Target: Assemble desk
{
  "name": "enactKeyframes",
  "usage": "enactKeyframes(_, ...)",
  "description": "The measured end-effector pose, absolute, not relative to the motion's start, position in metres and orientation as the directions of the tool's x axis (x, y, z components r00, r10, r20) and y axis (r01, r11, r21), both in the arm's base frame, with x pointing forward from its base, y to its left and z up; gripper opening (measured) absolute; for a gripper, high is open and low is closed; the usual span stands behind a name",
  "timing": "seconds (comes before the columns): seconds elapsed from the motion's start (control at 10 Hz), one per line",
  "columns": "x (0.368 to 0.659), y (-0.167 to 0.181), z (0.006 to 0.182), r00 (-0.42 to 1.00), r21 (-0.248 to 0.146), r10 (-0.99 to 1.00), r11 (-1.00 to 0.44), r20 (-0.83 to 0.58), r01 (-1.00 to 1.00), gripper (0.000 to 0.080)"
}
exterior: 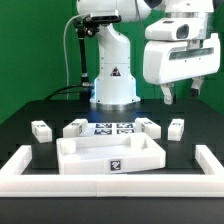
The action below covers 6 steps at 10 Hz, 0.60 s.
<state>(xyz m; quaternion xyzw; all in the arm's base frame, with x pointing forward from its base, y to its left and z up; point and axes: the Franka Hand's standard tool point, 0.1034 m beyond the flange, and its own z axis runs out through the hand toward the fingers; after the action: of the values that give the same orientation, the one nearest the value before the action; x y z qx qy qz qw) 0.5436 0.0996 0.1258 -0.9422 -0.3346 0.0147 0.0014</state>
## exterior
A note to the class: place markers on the black camera on stand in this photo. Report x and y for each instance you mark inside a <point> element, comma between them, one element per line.
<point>90,25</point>

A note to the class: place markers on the white desk top tray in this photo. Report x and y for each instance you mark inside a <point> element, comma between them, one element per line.
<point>109,154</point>

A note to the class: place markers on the white U-shaped frame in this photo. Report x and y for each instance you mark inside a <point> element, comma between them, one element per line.
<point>210,183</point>

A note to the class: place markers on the black camera stand pole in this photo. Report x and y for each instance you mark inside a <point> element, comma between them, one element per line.
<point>86,92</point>

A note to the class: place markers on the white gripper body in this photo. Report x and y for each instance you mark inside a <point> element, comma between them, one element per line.
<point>166,62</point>

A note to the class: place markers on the marker tag sheet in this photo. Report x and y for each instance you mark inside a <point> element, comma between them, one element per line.
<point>109,129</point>

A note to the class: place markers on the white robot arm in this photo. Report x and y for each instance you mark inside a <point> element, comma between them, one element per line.
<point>115,87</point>

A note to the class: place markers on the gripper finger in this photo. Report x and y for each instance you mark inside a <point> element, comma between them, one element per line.
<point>196,86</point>
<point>167,90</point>

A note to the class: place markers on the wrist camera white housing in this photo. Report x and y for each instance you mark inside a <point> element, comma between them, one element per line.
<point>173,29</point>

